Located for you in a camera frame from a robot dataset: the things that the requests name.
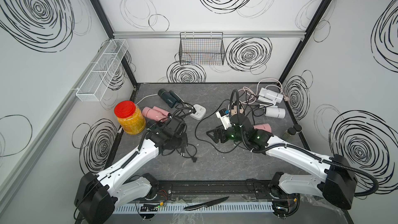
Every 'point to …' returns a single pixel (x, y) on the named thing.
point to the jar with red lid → (130, 118)
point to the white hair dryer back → (270, 97)
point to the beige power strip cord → (286, 98)
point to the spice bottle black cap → (290, 131)
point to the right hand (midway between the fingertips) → (212, 132)
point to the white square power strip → (199, 112)
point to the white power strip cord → (155, 94)
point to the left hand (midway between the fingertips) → (186, 141)
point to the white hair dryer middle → (274, 112)
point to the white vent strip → (174, 208)
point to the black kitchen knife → (207, 204)
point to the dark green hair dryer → (169, 97)
